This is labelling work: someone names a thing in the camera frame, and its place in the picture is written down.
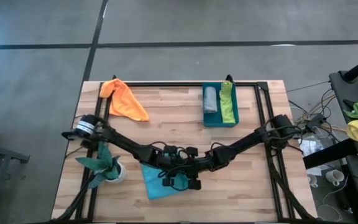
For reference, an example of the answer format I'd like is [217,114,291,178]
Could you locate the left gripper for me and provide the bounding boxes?
[152,145,181,187]

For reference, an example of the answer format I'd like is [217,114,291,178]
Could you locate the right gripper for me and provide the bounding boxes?
[181,146,209,190]

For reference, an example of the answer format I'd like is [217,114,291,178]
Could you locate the turquoise microfiber towel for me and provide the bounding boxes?
[140,152,192,200]

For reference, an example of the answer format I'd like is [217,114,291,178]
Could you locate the teal plastic basket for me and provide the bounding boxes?
[202,81,241,128]

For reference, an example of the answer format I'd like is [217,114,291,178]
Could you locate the grey microfiber towel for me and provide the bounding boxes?
[203,86,219,114]

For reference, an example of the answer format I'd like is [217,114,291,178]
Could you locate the green microfiber towel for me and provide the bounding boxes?
[219,80,237,124]

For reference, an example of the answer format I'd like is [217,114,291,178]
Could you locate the orange microfiber towel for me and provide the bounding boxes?
[99,78,150,123]

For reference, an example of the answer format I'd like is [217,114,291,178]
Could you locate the artificial green plant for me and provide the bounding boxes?
[75,141,121,190]

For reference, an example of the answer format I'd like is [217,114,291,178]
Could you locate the white plastic bag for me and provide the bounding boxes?
[299,136,326,156]

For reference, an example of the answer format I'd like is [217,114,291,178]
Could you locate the white mug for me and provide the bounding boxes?
[306,173,323,189]
[324,169,345,187]

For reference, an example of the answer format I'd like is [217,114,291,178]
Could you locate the black power supply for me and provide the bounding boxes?
[306,113,326,129]

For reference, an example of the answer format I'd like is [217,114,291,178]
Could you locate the dark metal stand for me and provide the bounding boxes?
[0,138,30,224]

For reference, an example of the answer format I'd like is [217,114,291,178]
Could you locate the dark grey cart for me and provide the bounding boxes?
[329,70,358,224]

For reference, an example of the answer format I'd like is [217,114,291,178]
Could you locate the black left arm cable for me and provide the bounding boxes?
[140,141,188,159]

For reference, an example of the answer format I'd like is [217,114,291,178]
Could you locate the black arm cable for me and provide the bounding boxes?
[204,141,229,156]
[140,141,188,159]

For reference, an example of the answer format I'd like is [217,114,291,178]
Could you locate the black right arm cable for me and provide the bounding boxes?
[204,141,229,156]

